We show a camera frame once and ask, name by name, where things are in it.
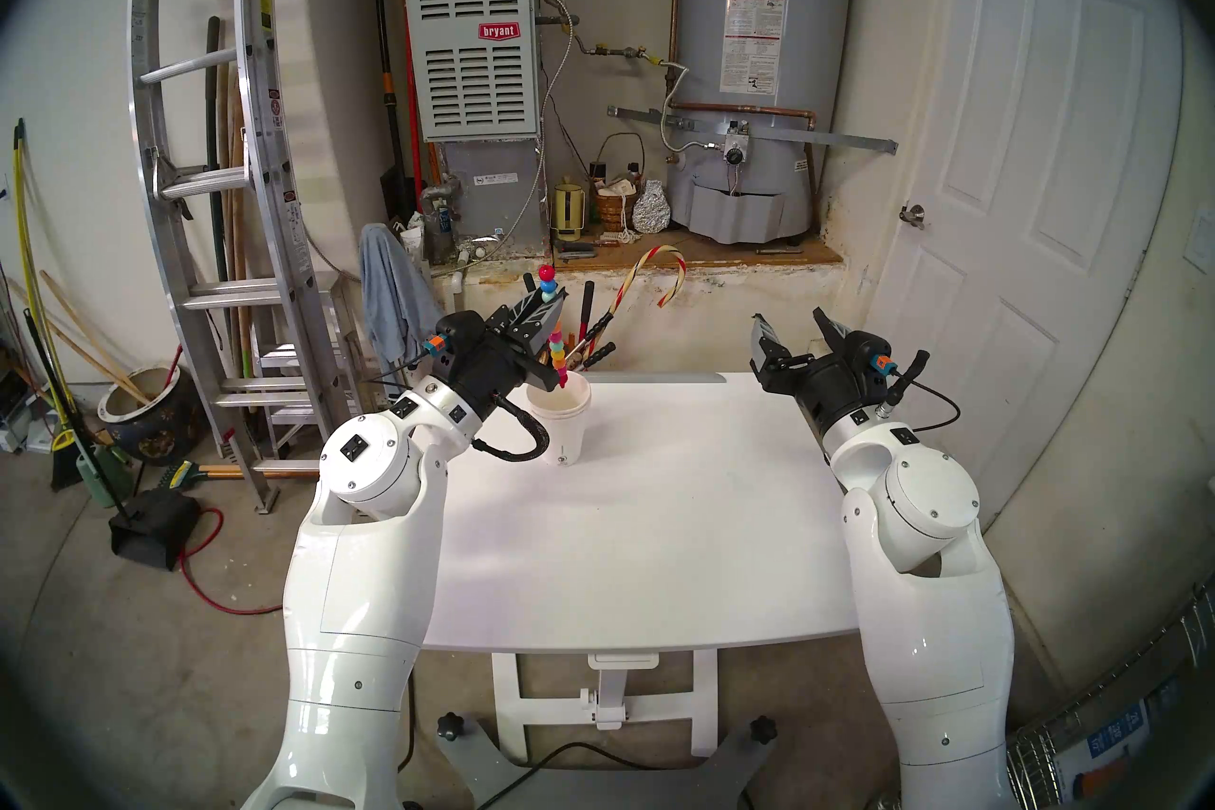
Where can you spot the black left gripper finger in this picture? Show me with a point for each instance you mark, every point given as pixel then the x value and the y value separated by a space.
pixel 555 329
pixel 517 319

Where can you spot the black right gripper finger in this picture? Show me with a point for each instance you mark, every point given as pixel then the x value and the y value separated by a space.
pixel 831 329
pixel 771 348

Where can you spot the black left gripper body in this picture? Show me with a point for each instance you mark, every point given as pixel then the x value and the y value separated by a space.
pixel 479 367

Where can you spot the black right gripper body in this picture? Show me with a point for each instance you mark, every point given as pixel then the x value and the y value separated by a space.
pixel 835 386

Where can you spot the multicolour bead stacking marker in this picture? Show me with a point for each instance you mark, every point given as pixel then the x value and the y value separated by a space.
pixel 547 275

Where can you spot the white paper cup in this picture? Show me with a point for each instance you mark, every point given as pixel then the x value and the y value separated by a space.
pixel 570 438

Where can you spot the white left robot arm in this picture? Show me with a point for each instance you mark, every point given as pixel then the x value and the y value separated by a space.
pixel 361 609

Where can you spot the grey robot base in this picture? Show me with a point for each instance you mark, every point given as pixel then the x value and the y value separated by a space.
pixel 475 770

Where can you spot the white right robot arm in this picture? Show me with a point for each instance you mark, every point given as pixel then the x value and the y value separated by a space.
pixel 940 628

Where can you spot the red lopper black grip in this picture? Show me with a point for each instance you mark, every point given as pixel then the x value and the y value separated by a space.
pixel 530 283
pixel 588 296

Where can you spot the white pvc pipe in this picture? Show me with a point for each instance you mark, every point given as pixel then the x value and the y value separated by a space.
pixel 458 286

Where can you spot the dark flat tool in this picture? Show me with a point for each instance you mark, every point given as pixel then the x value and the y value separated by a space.
pixel 574 251

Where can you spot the striped candy cane decoration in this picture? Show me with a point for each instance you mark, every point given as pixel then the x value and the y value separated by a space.
pixel 631 282

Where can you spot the wooden heater platform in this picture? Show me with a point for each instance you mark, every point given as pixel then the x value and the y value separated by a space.
pixel 740 253

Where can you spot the blue grey towel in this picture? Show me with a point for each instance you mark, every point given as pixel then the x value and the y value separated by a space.
pixel 394 296

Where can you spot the brown wicker basket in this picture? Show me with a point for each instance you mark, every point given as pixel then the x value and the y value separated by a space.
pixel 615 210

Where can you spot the white crumpled bag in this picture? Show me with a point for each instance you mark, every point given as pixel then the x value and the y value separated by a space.
pixel 413 234

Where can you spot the grey drain pipe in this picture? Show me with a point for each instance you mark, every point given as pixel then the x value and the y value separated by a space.
pixel 439 196

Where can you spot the crumpled aluminium foil lump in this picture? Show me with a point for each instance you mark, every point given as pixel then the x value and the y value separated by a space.
pixel 651 210

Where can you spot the small aluminium step ladder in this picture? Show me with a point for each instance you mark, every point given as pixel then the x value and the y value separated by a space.
pixel 289 359

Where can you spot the bent copper pipe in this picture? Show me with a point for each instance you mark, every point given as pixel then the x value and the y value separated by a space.
pixel 759 108

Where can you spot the grey bryant furnace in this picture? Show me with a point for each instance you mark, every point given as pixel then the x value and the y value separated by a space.
pixel 475 87

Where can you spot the white panel door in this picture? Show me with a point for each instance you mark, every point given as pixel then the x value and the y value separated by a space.
pixel 997 153

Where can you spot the aluminium extension ladder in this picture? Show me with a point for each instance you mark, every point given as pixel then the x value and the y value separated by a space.
pixel 285 201

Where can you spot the flexible metal conduit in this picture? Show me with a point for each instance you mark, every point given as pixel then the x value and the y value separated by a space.
pixel 570 49

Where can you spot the gas pipe yellow valve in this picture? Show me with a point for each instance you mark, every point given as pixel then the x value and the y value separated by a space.
pixel 617 51

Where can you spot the green yellow scrub brush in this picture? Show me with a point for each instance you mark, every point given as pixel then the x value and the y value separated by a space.
pixel 185 473

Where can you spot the blue ceramic pot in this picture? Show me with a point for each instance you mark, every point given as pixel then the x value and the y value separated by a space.
pixel 157 433

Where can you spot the black base knob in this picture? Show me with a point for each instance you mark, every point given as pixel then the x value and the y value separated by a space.
pixel 762 730
pixel 451 728

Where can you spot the wooden stake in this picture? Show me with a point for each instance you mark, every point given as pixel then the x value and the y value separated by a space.
pixel 95 338

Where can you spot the green plastic container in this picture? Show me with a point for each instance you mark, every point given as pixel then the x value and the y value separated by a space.
pixel 100 476

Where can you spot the blue white printed box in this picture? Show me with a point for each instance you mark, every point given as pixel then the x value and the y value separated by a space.
pixel 1106 737

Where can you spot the white table leg frame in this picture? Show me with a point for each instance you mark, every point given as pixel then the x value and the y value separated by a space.
pixel 508 704

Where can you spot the white light switch plate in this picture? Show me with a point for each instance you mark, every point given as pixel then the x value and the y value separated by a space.
pixel 1204 239

